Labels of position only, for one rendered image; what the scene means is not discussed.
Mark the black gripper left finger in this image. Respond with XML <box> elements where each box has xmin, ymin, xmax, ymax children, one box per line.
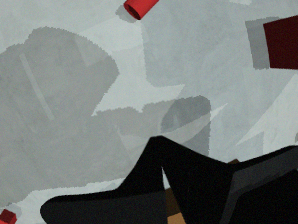
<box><xmin>40</xmin><ymin>137</ymin><xmax>168</xmax><ymax>224</ymax></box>

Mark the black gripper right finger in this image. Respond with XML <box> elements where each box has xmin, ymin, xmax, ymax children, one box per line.
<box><xmin>157</xmin><ymin>136</ymin><xmax>298</xmax><ymax>224</ymax></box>

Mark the red cylinder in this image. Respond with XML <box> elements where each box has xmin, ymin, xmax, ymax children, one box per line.
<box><xmin>124</xmin><ymin>0</ymin><xmax>158</xmax><ymax>20</ymax></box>

